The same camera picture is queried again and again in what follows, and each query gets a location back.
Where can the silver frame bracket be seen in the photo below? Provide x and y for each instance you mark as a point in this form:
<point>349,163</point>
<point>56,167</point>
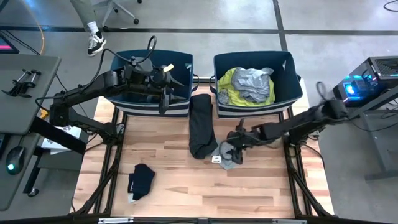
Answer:
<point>289,221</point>
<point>115,220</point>

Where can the yellow plug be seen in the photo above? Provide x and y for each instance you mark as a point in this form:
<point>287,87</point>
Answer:
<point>44,114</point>

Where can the black mounting beam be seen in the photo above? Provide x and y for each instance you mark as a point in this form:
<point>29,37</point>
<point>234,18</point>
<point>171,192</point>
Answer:
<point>62,140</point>

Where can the grey metal stand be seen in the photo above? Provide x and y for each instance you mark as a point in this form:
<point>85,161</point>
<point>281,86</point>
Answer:
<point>382,99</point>

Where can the white paper sheet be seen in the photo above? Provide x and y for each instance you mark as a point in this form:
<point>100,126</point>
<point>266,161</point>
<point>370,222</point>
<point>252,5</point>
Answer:
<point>53,146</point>

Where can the long black garment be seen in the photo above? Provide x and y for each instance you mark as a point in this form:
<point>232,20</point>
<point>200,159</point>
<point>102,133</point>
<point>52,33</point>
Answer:
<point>200,130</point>

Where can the grey office chair base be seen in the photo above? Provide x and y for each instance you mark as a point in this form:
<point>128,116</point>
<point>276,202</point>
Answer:
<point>116,7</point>

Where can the light grey shirt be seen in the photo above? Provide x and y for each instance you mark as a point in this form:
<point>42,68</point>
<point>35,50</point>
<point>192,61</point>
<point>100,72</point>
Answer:
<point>252,84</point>

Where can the monitor screen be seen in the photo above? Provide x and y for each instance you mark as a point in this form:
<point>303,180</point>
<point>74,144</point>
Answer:
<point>7,45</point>

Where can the yellow-green shirt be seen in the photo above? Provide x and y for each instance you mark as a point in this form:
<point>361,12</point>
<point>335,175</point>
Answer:
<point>230,85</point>

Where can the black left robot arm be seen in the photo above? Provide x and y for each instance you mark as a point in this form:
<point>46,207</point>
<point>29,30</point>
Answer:
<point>93,85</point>

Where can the dark navy folded garment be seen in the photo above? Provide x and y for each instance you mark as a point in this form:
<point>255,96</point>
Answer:
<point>141,182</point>

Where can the navy fabric storage bin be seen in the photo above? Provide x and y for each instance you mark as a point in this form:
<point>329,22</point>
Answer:
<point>286,77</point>
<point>183,62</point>

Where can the black computer with blue lights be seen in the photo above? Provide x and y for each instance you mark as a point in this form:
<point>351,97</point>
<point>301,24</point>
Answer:
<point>360,87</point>

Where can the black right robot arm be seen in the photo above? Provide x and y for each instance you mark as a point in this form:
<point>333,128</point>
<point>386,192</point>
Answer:
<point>295,123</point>

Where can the black clamp tool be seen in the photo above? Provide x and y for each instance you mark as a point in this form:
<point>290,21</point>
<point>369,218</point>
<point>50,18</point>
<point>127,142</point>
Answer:
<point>21,84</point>

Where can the light grey garment with tag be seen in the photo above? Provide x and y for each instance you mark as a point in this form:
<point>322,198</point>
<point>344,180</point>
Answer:
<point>227,165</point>

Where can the dark grey desk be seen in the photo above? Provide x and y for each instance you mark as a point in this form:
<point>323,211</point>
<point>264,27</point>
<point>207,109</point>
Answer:
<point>18,193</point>

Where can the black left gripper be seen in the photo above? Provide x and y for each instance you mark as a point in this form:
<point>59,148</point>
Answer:
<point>163,102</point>

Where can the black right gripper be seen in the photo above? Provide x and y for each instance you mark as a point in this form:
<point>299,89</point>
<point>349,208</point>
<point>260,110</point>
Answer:
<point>241,138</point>

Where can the person's leg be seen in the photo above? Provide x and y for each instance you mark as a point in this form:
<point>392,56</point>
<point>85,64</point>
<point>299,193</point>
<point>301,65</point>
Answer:
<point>82,12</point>

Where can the person's black white shoe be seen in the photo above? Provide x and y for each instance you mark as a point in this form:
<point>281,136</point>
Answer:
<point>96,43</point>

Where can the grey desk top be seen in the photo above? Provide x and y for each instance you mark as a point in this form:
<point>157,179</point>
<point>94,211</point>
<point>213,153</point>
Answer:
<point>28,105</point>

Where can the black computer mouse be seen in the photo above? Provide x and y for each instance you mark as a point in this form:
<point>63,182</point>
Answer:
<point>15,160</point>

